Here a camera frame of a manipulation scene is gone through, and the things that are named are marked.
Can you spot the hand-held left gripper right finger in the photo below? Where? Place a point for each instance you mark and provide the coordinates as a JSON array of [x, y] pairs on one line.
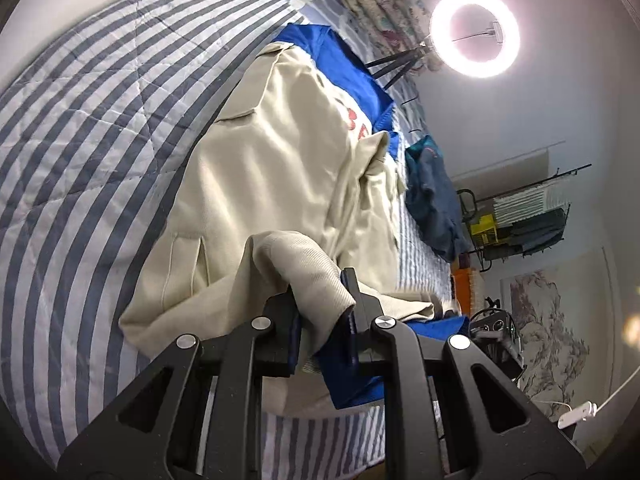
[[356, 290]]

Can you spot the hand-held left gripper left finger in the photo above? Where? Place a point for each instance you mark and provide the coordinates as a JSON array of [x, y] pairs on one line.
[[285, 330]]

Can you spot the beige jacket with blue lining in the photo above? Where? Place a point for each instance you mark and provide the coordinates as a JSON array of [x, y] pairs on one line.
[[280, 160]]

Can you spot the black clothes rack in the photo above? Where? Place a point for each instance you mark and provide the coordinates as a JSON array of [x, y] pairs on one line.
[[530, 210]]

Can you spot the orange box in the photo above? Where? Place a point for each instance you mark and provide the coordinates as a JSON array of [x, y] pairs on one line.
[[462, 292]]

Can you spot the dark teal garment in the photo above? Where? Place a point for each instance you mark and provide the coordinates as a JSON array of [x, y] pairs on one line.
[[435, 200]]

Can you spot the yellow box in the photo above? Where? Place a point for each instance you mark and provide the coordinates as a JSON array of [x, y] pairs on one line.
[[484, 227]]

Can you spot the black equipment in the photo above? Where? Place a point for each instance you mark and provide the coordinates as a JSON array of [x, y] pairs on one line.
[[495, 340]]

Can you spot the black tripod stand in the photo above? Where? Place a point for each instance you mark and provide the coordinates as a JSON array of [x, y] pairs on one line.
[[385, 61]]

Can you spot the white power strip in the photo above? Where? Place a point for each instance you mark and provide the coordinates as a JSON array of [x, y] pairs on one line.
[[575, 415]]

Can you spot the blue striped quilt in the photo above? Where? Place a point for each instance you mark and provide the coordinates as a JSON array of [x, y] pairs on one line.
[[75, 135]]

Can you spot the floral curtain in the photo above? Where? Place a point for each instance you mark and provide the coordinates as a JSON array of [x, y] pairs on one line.
[[370, 0]]

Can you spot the landscape wall poster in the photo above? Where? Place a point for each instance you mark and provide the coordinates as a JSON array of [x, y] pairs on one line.
[[550, 320]]

